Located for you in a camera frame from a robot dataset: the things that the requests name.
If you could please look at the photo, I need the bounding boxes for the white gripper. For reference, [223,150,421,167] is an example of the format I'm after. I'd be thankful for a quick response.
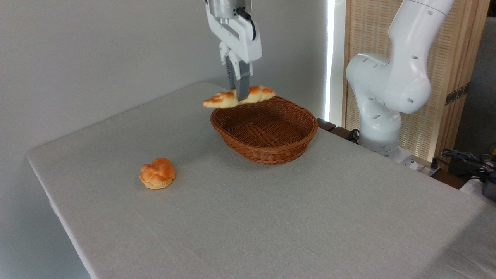
[205,3,262,102]

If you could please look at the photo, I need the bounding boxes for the long braided bread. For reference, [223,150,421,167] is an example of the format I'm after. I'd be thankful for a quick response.
[202,85,277,109]

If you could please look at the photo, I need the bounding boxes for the round knotted bread roll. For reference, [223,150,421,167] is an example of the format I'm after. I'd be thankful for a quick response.
[139,157,177,191]

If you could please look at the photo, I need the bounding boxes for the brown wicker basket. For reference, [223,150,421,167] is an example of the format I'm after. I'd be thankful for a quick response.
[210,96,319,166]

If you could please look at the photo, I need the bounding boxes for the dark wooden furniture edge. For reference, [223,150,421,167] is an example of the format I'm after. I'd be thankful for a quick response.
[316,118,360,144]

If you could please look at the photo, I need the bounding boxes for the grey tablecloth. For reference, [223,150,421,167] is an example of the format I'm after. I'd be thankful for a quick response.
[26,81,496,279]

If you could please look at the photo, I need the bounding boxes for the white power strip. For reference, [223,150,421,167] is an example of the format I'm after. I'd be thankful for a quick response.
[416,157,443,178]

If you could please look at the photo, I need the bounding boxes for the wooden slatted screen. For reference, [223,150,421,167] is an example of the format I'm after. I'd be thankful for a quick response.
[343,0,491,164]

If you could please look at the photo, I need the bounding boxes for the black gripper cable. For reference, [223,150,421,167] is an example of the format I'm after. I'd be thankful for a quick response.
[236,7,257,41]

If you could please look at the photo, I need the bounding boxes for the black cable bundle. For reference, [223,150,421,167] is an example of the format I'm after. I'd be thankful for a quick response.
[441,148,496,179]

